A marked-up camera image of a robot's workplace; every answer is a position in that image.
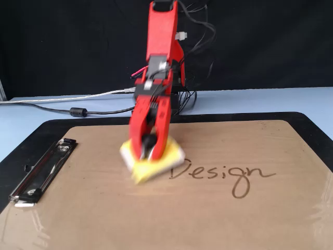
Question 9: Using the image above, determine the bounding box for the black clipboard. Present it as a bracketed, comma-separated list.
[0, 111, 333, 214]

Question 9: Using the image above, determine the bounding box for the brown glossy writing sheet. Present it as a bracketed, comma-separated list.
[0, 119, 333, 250]

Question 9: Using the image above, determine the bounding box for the pink wire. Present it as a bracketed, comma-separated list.
[131, 66, 150, 79]

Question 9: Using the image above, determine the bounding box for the yellow taped sponge with knob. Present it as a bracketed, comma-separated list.
[119, 135, 186, 185]

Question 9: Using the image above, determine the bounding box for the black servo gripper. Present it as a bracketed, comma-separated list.
[129, 82, 172, 160]

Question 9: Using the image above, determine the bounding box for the black fabric backdrop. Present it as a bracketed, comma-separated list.
[0, 0, 333, 101]

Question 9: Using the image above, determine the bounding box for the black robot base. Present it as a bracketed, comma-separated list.
[168, 90, 183, 116]

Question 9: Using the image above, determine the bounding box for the silver USB cable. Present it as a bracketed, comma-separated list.
[0, 87, 136, 105]

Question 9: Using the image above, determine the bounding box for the metal clipboard clip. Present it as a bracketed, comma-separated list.
[8, 137, 78, 208]

